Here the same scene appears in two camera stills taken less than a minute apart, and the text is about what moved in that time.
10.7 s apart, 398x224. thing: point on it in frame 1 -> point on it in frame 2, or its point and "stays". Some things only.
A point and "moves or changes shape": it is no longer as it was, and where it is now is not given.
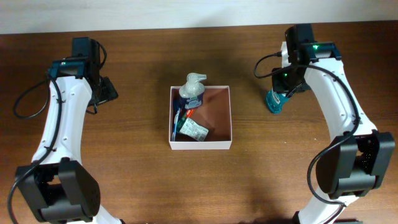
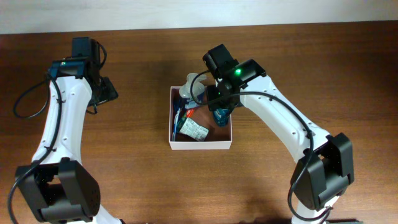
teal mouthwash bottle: [275, 101] moves or changes shape
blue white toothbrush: [176, 117] stays
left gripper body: [105, 93] stays
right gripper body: [290, 82] -> [217, 94]
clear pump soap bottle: [191, 93] stays
